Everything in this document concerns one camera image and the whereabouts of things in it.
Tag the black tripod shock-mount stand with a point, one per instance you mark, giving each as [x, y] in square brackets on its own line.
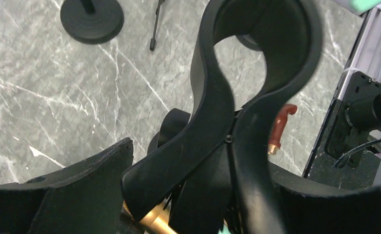
[157, 14]

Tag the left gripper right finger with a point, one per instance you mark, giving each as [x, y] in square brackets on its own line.
[313, 208]

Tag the brown faucet tap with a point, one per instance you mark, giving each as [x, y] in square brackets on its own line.
[274, 143]

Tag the gold microphone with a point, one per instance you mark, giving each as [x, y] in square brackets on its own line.
[158, 218]

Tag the round-base mic stand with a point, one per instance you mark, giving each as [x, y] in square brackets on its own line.
[222, 154]
[92, 21]

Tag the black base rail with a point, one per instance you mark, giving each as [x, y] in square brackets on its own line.
[347, 152]

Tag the mint green microphone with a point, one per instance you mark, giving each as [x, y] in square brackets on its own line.
[224, 230]
[361, 6]

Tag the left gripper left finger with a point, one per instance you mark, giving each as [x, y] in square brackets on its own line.
[83, 198]

